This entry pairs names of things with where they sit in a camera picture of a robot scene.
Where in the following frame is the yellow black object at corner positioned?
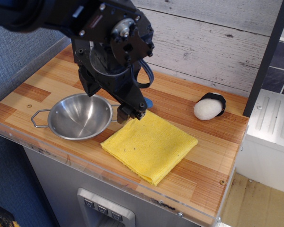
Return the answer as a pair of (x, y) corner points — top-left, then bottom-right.
(0, 207), (20, 227)

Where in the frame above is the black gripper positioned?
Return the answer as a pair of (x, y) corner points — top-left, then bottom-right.
(72, 0), (154, 123)

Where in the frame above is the dark vertical frame post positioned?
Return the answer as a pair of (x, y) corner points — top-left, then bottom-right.
(243, 0), (284, 117)

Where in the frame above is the silver dispenser button panel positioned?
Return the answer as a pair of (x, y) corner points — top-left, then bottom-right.
(77, 188), (136, 227)

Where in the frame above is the white and black plush toy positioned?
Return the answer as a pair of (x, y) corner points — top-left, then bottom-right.
(194, 92), (226, 121)

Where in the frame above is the blue handled metal spork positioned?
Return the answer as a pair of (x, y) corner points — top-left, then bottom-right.
(144, 97), (153, 109)

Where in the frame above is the grey toy fridge cabinet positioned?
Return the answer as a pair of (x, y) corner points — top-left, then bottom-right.
(25, 148), (218, 227)

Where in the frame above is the white ridged side unit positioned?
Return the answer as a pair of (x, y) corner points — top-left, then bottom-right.
(236, 89), (284, 192)

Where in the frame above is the yellow folded cloth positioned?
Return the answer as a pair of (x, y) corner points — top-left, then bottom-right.
(101, 111), (198, 186)

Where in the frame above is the stainless steel bowl with handles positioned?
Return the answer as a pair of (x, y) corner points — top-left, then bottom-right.
(31, 93), (119, 141)

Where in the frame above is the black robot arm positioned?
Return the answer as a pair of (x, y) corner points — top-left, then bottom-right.
(0, 0), (154, 124)

